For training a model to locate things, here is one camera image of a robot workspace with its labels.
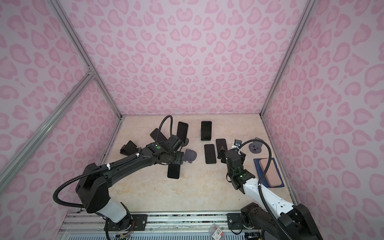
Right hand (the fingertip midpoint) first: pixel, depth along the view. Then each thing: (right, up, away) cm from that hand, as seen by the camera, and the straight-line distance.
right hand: (228, 148), depth 84 cm
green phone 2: (-28, +9, +17) cm, 34 cm away
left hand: (-28, -4, 0) cm, 28 cm away
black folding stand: (-60, -2, +11) cm, 61 cm away
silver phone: (-2, +1, +19) cm, 19 cm away
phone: (-42, +6, +8) cm, 43 cm away
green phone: (-31, -12, -2) cm, 33 cm away
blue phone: (-9, -6, +14) cm, 18 cm away
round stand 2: (+19, -1, +11) cm, 23 cm away
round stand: (-22, -6, +9) cm, 25 cm away
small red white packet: (-9, -37, -15) cm, 41 cm away
